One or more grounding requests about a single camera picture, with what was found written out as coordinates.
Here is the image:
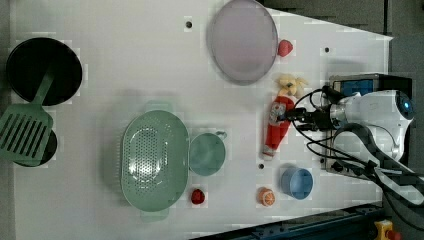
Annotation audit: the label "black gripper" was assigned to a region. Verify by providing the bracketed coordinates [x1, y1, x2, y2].
[279, 108, 334, 131]

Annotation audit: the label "red plush ketchup bottle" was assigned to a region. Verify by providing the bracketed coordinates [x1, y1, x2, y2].
[262, 96, 294, 159]

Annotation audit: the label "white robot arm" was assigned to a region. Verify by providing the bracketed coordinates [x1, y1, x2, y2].
[273, 86, 423, 207]

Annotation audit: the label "grey round plate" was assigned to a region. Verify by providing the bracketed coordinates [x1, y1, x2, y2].
[208, 0, 278, 85]

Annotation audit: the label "yellow plush peeled banana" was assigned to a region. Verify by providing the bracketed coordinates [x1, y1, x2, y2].
[277, 74, 309, 99]

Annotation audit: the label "black toaster oven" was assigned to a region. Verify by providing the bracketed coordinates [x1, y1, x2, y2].
[323, 74, 415, 180]

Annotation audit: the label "blue bowl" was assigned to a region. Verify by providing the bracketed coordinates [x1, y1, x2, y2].
[280, 167, 314, 200]

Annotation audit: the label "pink plush strawberry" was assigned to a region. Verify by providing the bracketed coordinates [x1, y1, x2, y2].
[278, 40, 293, 57]

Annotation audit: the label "orange slice toy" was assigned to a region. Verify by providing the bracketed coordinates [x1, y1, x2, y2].
[257, 187, 275, 207]

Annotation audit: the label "green cup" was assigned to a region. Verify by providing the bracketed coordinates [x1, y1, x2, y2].
[189, 131, 227, 176]

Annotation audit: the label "small red strawberry toy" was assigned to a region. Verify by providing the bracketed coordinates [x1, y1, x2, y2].
[191, 189, 205, 205]

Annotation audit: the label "yellow red emergency button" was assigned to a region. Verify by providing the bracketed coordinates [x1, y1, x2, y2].
[374, 220, 402, 240]

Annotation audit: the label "green perforated colander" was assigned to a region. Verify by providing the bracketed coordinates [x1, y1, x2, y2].
[120, 101, 189, 222]

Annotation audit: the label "black round pot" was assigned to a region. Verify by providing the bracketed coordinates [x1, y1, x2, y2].
[13, 129, 58, 168]

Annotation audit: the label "green slotted spatula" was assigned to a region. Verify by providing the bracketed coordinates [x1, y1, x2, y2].
[0, 73, 54, 166]

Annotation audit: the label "black frying pan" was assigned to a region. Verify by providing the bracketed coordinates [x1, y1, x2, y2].
[6, 37, 83, 106]

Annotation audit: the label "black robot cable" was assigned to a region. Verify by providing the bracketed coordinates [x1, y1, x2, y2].
[291, 85, 424, 233]

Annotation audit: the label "blue metal frame rail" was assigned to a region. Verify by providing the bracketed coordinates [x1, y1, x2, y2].
[191, 204, 385, 240]

